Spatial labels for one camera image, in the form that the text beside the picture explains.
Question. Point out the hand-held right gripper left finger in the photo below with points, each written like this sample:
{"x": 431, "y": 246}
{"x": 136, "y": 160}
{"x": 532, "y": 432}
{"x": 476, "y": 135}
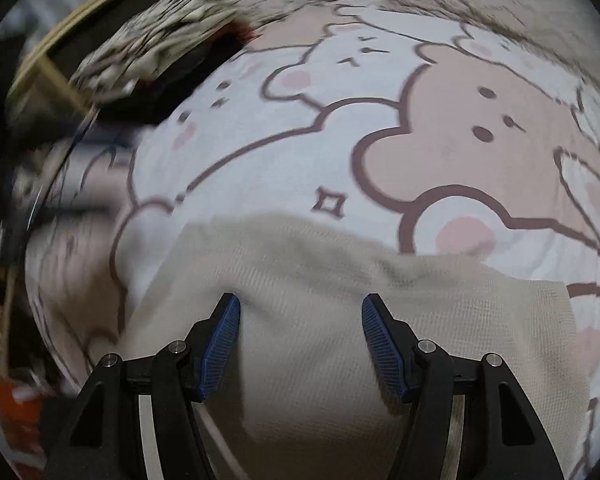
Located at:
{"x": 222, "y": 345}

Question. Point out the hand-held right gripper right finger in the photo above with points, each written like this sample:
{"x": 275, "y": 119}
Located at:
{"x": 382, "y": 345}

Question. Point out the beige pants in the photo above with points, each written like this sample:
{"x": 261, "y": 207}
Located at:
{"x": 305, "y": 285}

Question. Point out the bear printed bed sheet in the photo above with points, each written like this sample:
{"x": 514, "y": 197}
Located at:
{"x": 280, "y": 160}

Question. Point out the orange object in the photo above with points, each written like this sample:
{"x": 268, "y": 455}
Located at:
{"x": 17, "y": 407}

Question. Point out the grey-white fluffy blanket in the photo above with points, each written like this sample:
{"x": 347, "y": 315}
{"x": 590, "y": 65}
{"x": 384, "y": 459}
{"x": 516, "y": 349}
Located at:
{"x": 505, "y": 0}

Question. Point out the wooden bed rail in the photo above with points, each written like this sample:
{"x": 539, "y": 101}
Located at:
{"x": 35, "y": 67}

